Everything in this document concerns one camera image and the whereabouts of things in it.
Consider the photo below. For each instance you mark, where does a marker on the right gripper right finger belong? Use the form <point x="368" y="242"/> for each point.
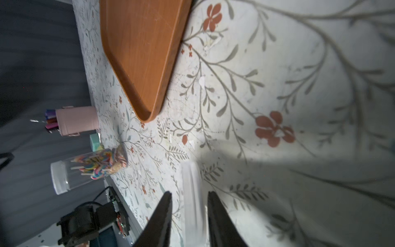
<point x="222" y="231"/>

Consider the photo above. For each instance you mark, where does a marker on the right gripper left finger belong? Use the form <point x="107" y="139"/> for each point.
<point x="158" y="230"/>

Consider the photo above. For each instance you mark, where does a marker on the teal small clock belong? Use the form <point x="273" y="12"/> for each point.
<point x="95" y="142"/>

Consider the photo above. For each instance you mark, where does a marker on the pink pen cup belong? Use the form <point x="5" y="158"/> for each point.
<point x="70" y="121"/>

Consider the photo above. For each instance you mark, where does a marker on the brown wooden tray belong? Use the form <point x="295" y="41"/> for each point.
<point x="141" y="40"/>

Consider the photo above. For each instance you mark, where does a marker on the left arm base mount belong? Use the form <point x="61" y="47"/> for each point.
<point x="91" y="218"/>

